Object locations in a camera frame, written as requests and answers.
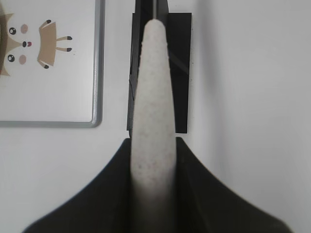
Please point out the white grey-rimmed cutting board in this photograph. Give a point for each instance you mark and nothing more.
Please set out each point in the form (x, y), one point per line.
(51, 63)

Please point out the white-handled kitchen knife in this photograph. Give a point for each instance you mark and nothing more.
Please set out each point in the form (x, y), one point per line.
(153, 155)

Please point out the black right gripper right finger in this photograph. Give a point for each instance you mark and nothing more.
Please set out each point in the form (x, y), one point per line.
(206, 205)

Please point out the black knife stand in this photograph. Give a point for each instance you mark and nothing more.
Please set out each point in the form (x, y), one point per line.
(178, 33)

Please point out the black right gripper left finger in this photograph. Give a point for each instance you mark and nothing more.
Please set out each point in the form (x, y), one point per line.
(103, 206)

